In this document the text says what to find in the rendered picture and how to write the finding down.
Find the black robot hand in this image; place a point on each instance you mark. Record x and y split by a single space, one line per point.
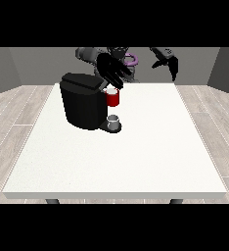
111 68
172 63

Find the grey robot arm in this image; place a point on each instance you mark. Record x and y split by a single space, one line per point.
160 51
85 53

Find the dark table leg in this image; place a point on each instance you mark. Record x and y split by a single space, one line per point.
52 201

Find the grey coffee machine lid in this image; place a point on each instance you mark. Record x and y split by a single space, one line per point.
82 80

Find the black coffee machine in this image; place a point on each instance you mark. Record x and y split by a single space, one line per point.
82 108

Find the red pod holder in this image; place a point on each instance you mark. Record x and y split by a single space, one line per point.
112 99

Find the small grey cup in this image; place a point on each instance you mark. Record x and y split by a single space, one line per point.
113 122

